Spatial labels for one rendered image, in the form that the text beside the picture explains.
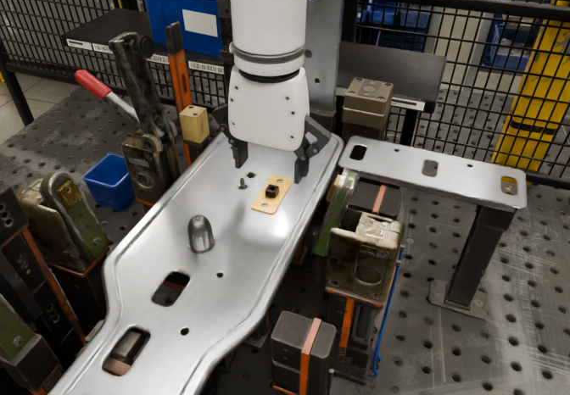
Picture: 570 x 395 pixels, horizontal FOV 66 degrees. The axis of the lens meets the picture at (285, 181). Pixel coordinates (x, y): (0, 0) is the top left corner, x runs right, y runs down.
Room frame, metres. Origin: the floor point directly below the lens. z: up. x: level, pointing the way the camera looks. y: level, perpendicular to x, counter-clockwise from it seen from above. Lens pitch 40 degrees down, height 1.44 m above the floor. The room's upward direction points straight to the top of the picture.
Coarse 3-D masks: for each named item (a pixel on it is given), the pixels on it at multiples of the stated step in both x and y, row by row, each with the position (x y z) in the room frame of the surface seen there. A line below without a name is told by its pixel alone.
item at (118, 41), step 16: (128, 32) 0.59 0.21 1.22; (112, 48) 0.56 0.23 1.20; (128, 48) 0.57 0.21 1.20; (144, 48) 0.55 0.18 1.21; (128, 64) 0.56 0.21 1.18; (144, 64) 0.58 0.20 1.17; (128, 80) 0.56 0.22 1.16; (144, 80) 0.58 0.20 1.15; (144, 96) 0.56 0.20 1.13; (144, 112) 0.55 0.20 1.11; (160, 112) 0.58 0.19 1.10; (144, 128) 0.55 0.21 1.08; (160, 128) 0.58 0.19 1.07; (160, 144) 0.55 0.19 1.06
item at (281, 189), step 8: (272, 176) 0.54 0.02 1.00; (280, 176) 0.54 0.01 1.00; (272, 184) 0.52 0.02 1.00; (280, 184) 0.52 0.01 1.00; (288, 184) 0.52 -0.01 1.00; (264, 192) 0.50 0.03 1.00; (272, 192) 0.49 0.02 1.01; (280, 192) 0.50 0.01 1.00; (256, 200) 0.48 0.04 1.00; (264, 200) 0.48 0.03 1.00; (272, 200) 0.48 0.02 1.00; (280, 200) 0.48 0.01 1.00; (256, 208) 0.47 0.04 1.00; (264, 208) 0.47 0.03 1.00; (272, 208) 0.47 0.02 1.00
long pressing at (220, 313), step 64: (192, 192) 0.50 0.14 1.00; (256, 192) 0.50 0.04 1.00; (320, 192) 0.51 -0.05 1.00; (128, 256) 0.38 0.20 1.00; (192, 256) 0.38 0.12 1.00; (256, 256) 0.38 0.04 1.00; (128, 320) 0.28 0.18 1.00; (192, 320) 0.28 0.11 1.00; (256, 320) 0.28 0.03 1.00; (64, 384) 0.21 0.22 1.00; (128, 384) 0.21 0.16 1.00; (192, 384) 0.21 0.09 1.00
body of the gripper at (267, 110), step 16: (240, 80) 0.49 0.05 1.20; (256, 80) 0.47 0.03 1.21; (272, 80) 0.46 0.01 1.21; (288, 80) 0.47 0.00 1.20; (304, 80) 0.48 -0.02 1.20; (240, 96) 0.49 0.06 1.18; (256, 96) 0.48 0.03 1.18; (272, 96) 0.47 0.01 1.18; (288, 96) 0.46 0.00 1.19; (304, 96) 0.48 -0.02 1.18; (240, 112) 0.49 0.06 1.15; (256, 112) 0.48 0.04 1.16; (272, 112) 0.47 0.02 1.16; (288, 112) 0.46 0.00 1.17; (304, 112) 0.47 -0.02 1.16; (240, 128) 0.49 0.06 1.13; (256, 128) 0.48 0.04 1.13; (272, 128) 0.47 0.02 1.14; (288, 128) 0.46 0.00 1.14; (304, 128) 0.47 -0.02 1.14; (272, 144) 0.47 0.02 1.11; (288, 144) 0.46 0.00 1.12
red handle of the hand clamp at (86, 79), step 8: (80, 72) 0.61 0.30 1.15; (88, 72) 0.61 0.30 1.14; (80, 80) 0.60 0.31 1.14; (88, 80) 0.60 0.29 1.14; (96, 80) 0.60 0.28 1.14; (88, 88) 0.60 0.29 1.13; (96, 88) 0.59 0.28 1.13; (104, 88) 0.60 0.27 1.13; (96, 96) 0.59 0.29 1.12; (104, 96) 0.59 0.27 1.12; (112, 96) 0.59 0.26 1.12; (112, 104) 0.59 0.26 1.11; (120, 104) 0.59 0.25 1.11; (128, 104) 0.59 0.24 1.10; (120, 112) 0.58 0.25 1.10; (128, 112) 0.58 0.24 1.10; (136, 120) 0.57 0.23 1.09; (160, 136) 0.56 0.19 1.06
